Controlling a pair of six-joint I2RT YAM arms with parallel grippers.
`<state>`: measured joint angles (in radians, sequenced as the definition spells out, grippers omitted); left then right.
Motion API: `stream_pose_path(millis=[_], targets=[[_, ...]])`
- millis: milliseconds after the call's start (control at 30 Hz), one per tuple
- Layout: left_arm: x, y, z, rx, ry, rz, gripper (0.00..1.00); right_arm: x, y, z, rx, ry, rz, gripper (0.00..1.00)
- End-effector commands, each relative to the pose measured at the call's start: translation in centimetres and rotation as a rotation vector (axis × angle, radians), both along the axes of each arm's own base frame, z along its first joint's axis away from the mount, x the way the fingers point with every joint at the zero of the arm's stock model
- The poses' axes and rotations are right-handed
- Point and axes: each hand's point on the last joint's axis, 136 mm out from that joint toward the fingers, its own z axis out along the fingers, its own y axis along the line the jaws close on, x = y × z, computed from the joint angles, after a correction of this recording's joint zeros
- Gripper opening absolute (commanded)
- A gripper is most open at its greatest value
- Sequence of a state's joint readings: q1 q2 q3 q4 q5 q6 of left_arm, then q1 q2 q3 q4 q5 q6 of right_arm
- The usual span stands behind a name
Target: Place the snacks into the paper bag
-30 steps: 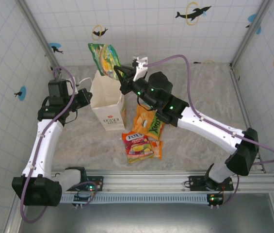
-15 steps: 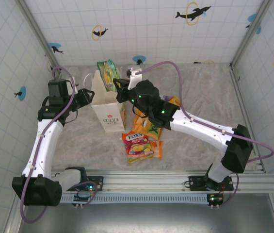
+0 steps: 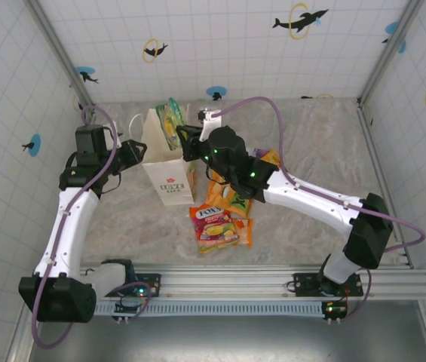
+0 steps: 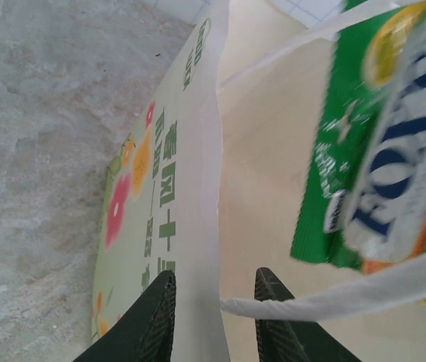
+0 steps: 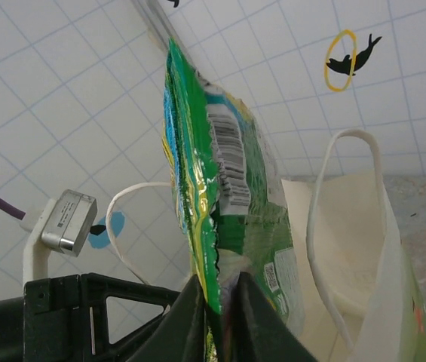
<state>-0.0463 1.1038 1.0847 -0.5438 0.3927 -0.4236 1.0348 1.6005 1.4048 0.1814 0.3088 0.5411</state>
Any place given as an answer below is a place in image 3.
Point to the blue circle fish wall sticker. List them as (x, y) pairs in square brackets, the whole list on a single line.
[(216, 92)]

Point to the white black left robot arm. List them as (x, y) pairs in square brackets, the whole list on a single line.
[(69, 226)]

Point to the yellow chips bag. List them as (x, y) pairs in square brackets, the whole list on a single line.
[(272, 156)]

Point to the green white lime snack bag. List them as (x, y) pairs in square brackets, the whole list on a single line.
[(171, 120)]

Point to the green black lettered snack bag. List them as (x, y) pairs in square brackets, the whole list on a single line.
[(243, 205)]

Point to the grey metal panel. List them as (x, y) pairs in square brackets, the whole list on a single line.
[(227, 339)]

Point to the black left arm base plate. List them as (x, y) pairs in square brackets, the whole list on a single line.
[(148, 283)]

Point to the orange Fox's candy bag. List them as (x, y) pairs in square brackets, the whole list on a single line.
[(212, 226)]

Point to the aluminium mounting rail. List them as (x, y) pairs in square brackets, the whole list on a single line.
[(227, 281)]

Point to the blue oval fish wall sticker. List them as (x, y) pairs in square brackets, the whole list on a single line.
[(34, 145)]

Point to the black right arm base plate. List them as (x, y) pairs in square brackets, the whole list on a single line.
[(305, 283)]

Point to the white flower print paper bag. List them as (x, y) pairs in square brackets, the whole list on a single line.
[(167, 177)]

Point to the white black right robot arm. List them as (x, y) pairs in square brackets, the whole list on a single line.
[(310, 200)]

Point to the orange chips bag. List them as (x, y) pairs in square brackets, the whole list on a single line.
[(218, 196)]

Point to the small orange clear snack packet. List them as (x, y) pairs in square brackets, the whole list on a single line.
[(243, 232)]

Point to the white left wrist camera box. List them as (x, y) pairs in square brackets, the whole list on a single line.
[(212, 122)]

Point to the blue circle shark wall sticker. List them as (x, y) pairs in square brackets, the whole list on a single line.
[(86, 73)]

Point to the blue patch wall sticker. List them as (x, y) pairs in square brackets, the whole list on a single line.
[(391, 28)]

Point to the aluminium corner post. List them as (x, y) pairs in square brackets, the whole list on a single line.
[(60, 53), (390, 53)]

